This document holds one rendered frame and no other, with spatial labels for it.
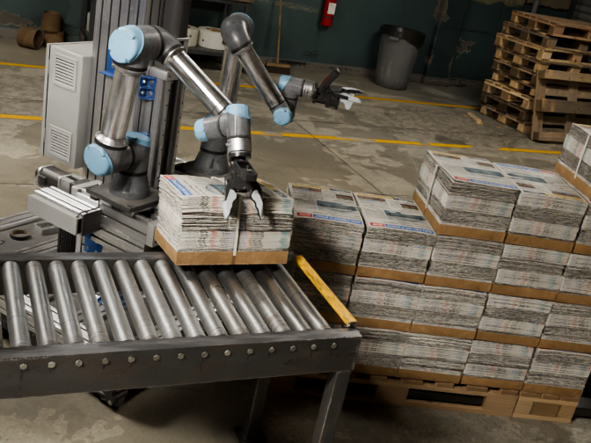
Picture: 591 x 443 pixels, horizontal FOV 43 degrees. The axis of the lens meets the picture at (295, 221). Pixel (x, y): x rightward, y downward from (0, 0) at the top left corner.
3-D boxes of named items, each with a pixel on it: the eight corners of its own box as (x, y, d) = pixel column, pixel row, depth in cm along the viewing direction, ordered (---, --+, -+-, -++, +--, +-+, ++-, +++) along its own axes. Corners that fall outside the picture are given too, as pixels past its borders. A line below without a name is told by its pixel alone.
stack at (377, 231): (254, 342, 352) (286, 179, 321) (485, 368, 370) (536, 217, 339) (258, 391, 317) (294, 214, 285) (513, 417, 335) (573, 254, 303)
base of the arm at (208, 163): (186, 166, 316) (188, 144, 312) (207, 160, 328) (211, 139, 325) (213, 177, 310) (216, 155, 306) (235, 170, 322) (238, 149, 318)
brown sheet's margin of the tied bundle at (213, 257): (198, 238, 260) (199, 227, 259) (224, 265, 235) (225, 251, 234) (153, 238, 254) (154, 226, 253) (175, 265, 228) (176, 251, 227)
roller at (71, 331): (63, 272, 228) (64, 257, 226) (85, 360, 189) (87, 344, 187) (47, 272, 226) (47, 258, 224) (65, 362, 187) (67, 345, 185)
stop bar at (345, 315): (302, 259, 257) (302, 254, 256) (358, 327, 221) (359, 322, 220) (293, 259, 256) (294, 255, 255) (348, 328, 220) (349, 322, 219)
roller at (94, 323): (85, 272, 231) (86, 257, 229) (112, 359, 192) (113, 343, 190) (69, 272, 229) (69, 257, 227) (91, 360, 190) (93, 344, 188)
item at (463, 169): (426, 151, 319) (426, 148, 319) (487, 160, 325) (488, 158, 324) (452, 181, 286) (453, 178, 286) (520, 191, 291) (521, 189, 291)
